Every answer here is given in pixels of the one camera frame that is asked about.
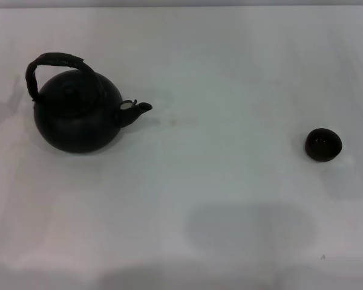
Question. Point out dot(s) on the small dark teacup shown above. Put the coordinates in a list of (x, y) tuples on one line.
[(323, 145)]

